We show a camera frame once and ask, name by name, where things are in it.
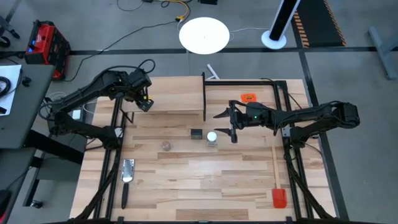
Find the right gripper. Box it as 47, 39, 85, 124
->
213, 100, 276, 144

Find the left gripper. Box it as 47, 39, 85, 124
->
124, 68, 155, 113

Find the white-lid bagel seasoning jar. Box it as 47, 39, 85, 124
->
206, 131, 218, 147

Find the wooden shelf with black legs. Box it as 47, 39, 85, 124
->
121, 72, 206, 125

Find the white bar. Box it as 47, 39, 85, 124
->
206, 63, 220, 80

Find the white round disc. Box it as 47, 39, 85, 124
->
178, 17, 231, 55

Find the red and black toolbox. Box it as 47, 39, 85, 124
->
24, 20, 72, 81

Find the white and black pillar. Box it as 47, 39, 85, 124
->
261, 0, 302, 50

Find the grey desk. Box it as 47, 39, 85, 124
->
0, 148, 43, 224
0, 63, 56, 150

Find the white paper sheet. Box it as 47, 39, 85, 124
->
0, 64, 22, 116

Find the black mat with striped edge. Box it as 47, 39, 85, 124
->
290, 0, 347, 49

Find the office chair base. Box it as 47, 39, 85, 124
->
0, 0, 23, 49

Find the grey table leg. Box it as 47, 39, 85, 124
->
366, 27, 398, 82

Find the black metal table frame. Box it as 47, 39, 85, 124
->
70, 73, 338, 224

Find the long black floor cable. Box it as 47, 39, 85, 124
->
63, 20, 180, 83

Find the yellow floor cable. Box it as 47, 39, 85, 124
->
161, 0, 191, 23

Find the metal grater with black handle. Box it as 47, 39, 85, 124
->
120, 159, 136, 210

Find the red spatula with wooden handle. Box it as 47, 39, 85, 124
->
271, 146, 288, 209

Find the black coiled cable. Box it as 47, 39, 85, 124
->
0, 76, 12, 97

